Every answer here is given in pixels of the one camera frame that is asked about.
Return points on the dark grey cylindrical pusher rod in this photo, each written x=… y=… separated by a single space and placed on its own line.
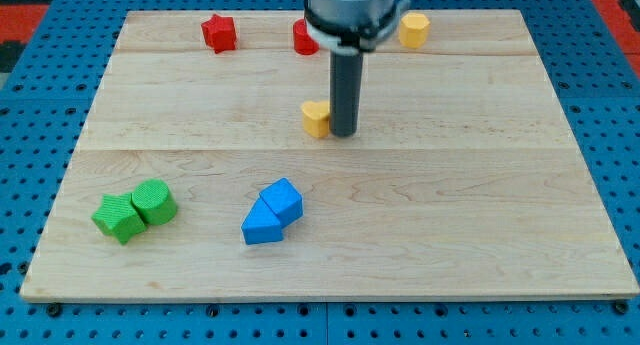
x=345 y=86

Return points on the yellow heart block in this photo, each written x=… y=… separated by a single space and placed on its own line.
x=315 y=118

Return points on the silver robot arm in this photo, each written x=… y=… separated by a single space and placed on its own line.
x=350 y=29

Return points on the red cylinder block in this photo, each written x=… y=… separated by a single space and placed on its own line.
x=303 y=43

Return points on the yellow hexagon block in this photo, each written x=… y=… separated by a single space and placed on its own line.
x=414 y=30

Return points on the red star block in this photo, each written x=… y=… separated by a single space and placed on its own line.
x=219 y=33

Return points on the blue cube block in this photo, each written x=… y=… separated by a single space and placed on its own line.
x=284 y=200

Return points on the light wooden board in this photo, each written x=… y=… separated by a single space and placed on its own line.
x=464 y=181

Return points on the blue triangle block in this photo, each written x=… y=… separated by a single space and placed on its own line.
x=261 y=225

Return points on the green cylinder block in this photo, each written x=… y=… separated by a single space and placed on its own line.
x=154 y=202

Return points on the green star block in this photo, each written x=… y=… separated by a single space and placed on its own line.
x=117 y=217

